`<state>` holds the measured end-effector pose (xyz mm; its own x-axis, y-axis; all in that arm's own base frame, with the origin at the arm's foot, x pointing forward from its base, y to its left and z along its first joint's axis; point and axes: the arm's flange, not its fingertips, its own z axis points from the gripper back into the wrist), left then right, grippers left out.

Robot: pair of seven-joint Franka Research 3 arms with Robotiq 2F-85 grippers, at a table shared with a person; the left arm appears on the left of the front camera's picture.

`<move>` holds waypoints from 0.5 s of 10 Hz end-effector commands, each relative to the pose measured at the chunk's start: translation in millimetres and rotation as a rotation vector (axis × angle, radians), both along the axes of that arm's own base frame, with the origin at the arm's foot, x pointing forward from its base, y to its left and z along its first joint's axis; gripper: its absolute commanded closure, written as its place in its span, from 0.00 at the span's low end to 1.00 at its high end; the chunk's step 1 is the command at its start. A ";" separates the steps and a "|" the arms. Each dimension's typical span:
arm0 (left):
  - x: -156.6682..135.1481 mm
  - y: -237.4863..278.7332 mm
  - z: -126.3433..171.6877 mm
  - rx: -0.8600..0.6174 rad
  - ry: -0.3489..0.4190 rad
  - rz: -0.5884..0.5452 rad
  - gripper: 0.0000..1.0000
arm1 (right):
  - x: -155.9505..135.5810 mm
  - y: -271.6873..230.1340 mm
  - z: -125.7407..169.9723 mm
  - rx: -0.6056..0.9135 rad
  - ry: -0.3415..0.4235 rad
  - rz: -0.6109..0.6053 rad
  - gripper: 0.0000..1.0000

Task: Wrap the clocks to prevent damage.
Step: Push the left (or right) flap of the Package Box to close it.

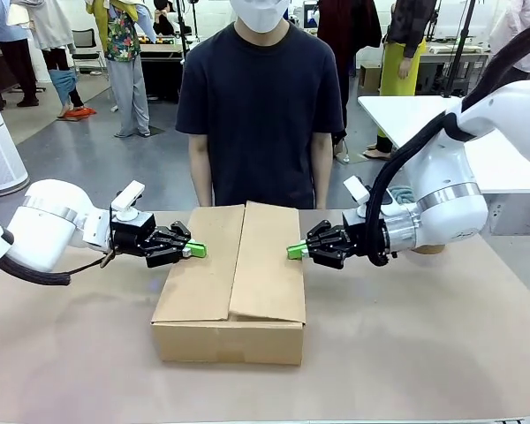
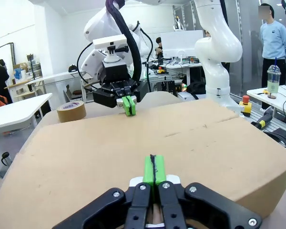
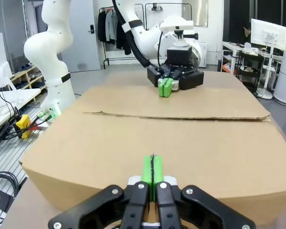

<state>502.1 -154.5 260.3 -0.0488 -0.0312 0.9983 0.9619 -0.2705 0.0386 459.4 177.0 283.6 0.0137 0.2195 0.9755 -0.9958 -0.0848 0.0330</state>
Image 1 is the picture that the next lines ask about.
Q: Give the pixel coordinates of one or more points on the small background cardboard box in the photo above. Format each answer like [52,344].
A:
[371,77]

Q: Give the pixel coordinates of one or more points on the person with yellow apron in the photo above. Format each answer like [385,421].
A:
[399,75]

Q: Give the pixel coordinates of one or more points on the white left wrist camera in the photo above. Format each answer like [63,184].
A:
[128,196]

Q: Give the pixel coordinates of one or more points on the large brown cardboard box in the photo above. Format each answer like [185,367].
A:
[194,287]

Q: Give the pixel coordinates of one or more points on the brown packing tape roll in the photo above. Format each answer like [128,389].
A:
[428,250]

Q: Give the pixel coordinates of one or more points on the white cylindrical air purifier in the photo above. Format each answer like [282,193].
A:
[9,154]

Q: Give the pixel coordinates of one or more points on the white face mask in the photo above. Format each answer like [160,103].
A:
[258,15]

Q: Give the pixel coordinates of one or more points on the black mesh office chair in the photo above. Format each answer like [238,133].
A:
[88,40]

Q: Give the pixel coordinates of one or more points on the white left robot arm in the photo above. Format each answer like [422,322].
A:
[48,221]

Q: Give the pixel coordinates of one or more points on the person in floral shirt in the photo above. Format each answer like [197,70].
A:
[121,40]

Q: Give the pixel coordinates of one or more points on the person's left forearm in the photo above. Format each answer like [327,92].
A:
[321,176]

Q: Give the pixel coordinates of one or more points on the black tripod pole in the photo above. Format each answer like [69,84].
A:
[460,44]

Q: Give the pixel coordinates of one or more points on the teal cloth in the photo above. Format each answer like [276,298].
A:
[399,193]

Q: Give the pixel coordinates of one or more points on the orange item on floor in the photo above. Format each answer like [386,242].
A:
[81,113]

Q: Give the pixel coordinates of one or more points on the white side table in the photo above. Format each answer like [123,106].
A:
[402,115]

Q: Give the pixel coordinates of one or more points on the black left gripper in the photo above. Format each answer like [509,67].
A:
[130,236]

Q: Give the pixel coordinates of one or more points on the person's right forearm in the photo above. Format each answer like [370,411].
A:
[201,172]

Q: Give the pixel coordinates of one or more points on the person in light blue shirt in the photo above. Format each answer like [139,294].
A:
[22,66]

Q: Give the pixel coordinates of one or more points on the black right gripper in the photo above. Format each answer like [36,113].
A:
[353,234]

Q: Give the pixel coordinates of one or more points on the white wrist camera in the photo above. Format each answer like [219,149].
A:
[357,189]
[128,196]

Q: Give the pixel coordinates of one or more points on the black stand pole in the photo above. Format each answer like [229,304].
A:
[184,26]

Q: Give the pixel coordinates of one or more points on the person in navy t-shirt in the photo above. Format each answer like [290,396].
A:
[256,110]

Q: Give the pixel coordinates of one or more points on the seated person in black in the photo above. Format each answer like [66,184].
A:
[163,22]

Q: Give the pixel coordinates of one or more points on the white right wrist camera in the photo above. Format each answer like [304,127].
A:
[357,189]

